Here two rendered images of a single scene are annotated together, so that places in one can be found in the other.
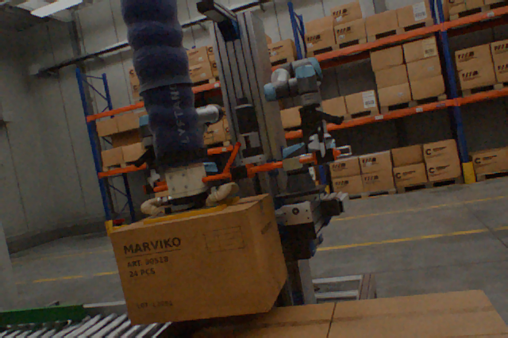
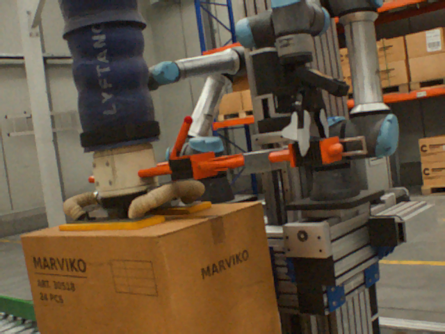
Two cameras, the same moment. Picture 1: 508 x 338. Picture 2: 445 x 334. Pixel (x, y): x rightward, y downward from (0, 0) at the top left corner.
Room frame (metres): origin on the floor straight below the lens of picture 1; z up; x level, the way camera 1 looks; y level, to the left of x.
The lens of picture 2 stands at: (0.53, -0.56, 1.25)
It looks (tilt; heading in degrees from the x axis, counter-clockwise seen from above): 3 degrees down; 23
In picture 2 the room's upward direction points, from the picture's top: 8 degrees counter-clockwise
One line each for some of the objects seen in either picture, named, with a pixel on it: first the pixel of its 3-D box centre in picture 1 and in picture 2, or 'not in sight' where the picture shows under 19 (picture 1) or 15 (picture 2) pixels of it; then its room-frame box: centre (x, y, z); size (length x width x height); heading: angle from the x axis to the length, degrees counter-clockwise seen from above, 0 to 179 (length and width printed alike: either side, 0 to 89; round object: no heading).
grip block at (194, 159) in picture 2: (241, 172); (192, 166); (1.75, 0.05, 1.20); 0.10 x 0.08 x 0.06; 165
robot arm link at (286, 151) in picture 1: (296, 157); (330, 140); (2.13, -0.22, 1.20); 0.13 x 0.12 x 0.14; 80
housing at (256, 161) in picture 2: (292, 163); (264, 160); (1.70, -0.15, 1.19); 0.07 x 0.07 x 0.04; 75
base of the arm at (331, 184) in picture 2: (299, 180); (333, 180); (2.13, -0.21, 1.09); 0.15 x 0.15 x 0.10
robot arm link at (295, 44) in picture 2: (309, 100); (294, 48); (1.67, -0.27, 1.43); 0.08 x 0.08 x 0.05
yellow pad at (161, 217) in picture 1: (183, 210); (107, 218); (1.73, 0.32, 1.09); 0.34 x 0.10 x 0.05; 75
